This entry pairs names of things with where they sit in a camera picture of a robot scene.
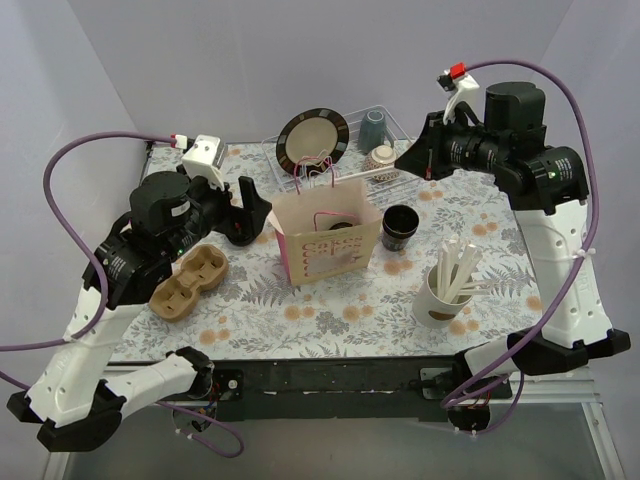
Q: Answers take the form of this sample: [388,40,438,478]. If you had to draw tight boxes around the brown cardboard cup carrier stack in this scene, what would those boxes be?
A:
[149,244,229,323]

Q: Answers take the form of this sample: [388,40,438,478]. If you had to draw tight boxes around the paper bag pink handles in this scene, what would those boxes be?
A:
[267,179,382,286]

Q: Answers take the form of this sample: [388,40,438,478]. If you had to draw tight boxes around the white paper stirrer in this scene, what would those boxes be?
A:
[336,165,399,183]

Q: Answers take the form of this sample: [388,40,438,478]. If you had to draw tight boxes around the black cup lid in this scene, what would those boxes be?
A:
[327,219,355,231]

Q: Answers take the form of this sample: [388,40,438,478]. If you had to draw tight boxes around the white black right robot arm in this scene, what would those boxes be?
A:
[395,79,631,398]

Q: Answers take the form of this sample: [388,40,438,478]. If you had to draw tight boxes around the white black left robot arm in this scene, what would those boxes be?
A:
[7,171,271,452]

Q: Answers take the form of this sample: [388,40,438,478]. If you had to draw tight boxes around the dark rimmed plate in rack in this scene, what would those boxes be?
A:
[276,108,350,175]

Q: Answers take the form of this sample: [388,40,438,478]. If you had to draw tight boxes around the floral tablecloth mat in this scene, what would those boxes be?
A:
[113,172,542,362]

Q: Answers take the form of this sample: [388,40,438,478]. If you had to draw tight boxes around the patterned ceramic bowl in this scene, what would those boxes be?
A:
[363,144,400,182]

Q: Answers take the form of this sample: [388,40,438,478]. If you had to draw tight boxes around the grey green mug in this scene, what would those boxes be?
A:
[357,109,394,154]

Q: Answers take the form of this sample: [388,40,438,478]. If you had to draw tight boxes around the white cup with stirrers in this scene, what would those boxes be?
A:
[412,235,490,328]

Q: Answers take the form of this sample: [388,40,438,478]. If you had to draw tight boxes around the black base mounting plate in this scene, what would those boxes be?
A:
[155,357,519,424]

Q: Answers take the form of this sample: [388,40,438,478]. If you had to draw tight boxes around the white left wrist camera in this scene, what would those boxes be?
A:
[180,135,227,190]

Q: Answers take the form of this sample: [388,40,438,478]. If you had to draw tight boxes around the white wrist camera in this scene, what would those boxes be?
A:
[437,62,480,125]
[180,135,227,190]

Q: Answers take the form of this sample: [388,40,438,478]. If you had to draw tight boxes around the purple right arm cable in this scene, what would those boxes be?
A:
[439,58,601,435]

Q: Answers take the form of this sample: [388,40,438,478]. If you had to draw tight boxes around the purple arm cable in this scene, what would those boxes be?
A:
[0,130,246,459]
[439,58,601,435]

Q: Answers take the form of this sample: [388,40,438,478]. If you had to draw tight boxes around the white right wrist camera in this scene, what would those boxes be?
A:
[437,62,480,125]

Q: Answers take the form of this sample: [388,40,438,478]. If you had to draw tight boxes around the white wire dish rack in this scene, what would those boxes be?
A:
[261,105,419,202]

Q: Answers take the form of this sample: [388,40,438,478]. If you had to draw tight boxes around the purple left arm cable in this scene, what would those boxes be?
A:
[0,130,246,459]

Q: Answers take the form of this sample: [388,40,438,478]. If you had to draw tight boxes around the aluminium frame rail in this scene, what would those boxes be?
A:
[44,374,625,479]

